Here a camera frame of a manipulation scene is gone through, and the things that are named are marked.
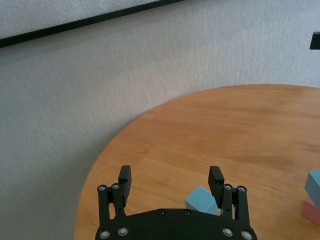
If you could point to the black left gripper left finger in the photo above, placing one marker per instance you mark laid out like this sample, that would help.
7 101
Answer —
124 183

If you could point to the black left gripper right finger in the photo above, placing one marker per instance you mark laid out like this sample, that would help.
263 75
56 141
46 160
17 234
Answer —
216 185

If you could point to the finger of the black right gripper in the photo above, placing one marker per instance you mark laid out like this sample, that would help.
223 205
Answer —
315 41

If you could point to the blue cube block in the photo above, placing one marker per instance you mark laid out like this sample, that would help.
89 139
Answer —
313 185
200 200

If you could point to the pink cube block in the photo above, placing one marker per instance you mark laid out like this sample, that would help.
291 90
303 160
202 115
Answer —
311 212

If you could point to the black wall trim strip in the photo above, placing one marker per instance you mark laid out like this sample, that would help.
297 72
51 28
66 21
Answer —
75 24

